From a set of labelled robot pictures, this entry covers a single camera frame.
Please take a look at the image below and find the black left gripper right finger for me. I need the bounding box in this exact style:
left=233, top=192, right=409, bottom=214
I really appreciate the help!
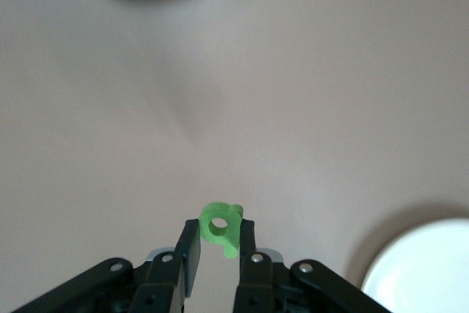
left=234, top=219, right=393, bottom=313

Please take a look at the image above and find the green foam letter q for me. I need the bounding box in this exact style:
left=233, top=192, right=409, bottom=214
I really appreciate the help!
left=199, top=202, right=244, bottom=259

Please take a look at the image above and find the beige plate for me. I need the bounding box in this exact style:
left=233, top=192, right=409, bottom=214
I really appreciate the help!
left=361, top=218, right=469, bottom=313

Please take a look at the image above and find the brown table mat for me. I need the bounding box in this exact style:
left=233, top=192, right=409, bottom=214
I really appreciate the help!
left=0, top=0, right=469, bottom=313

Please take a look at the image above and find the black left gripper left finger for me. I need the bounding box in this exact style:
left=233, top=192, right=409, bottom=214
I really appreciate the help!
left=10, top=219, right=203, bottom=313

